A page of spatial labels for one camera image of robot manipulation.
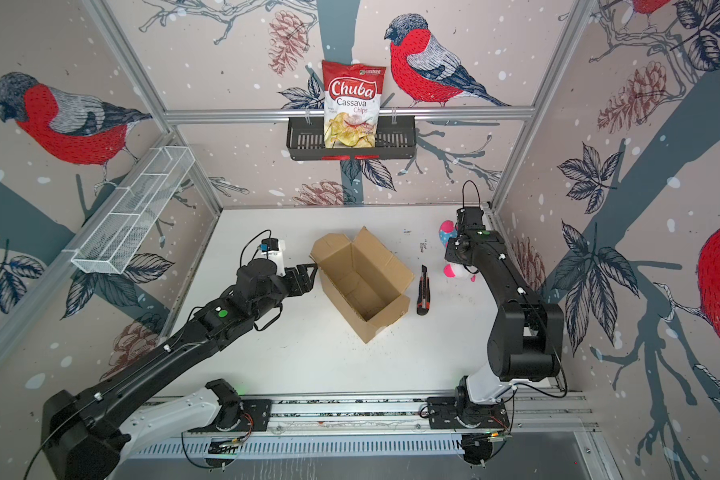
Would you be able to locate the white wire mesh shelf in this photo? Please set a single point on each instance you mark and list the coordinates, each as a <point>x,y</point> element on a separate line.
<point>116,239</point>

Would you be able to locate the brown cardboard express box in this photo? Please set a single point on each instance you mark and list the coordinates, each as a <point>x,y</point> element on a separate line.
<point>364,280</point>

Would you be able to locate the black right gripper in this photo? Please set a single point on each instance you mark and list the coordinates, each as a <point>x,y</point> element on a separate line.
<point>449,251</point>

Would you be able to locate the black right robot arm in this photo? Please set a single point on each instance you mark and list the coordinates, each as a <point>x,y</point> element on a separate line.
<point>525,343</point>

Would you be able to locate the pink blue plush toy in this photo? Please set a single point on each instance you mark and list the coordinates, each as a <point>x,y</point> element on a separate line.
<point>447,231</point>

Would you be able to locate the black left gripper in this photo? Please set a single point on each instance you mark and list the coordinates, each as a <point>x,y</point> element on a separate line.
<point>306,281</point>

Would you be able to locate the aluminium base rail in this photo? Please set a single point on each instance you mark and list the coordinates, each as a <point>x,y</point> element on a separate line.
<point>414,412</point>

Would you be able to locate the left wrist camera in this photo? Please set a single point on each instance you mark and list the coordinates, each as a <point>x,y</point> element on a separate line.
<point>273,250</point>

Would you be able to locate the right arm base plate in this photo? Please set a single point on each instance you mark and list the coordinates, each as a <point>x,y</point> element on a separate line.
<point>443,413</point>

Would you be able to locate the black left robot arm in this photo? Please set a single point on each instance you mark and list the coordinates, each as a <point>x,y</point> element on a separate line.
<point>87,435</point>

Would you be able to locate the red black utility knife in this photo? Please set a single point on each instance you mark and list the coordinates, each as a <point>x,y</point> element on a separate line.
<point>424,292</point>

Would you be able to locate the Chuba cassava chips bag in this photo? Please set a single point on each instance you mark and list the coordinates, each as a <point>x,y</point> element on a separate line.
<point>352,103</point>

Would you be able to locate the black wire wall basket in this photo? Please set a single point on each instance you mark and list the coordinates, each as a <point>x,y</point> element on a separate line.
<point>390,138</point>

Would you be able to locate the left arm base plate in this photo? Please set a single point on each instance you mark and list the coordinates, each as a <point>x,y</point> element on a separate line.
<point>248,415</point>

